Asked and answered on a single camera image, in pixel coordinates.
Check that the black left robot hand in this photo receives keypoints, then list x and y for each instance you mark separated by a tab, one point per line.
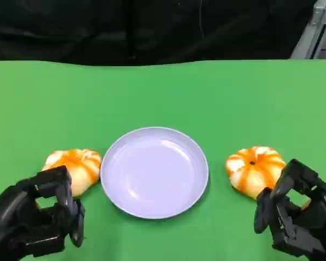
21	217

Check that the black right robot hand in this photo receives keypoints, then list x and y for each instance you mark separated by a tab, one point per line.
307	225

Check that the orange white toy bread roll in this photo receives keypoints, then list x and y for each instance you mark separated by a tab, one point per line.
78	166
252	174

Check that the lilac plate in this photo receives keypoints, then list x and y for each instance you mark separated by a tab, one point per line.
154	174

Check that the green table cloth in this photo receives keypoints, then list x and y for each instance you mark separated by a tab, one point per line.
163	98

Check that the black backdrop curtain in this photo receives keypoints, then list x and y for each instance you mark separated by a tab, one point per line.
97	30

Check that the aluminium frame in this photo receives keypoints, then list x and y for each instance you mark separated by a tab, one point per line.
318	30

